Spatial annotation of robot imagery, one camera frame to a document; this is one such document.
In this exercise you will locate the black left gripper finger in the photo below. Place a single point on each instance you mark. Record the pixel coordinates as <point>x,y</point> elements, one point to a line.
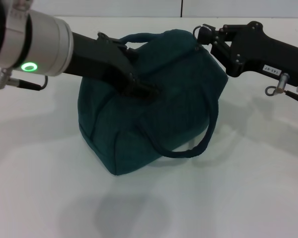
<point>125,48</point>
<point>144,89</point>

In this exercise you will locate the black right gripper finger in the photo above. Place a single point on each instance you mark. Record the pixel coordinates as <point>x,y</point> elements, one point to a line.
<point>213,33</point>
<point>226,57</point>

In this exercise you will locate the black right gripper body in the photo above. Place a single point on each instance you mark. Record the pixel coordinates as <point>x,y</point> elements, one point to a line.
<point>265,57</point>

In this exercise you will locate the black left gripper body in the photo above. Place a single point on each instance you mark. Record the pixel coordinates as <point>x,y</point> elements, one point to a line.
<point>96,62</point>

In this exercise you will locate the teal insulated lunch bag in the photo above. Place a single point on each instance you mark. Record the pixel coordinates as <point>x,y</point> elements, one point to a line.
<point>164,111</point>

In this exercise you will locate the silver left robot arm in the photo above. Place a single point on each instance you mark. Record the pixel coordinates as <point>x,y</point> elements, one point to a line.
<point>27,42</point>

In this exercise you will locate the white table with rounded corner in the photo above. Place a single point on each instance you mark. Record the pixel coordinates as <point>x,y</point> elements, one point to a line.
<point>213,186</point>

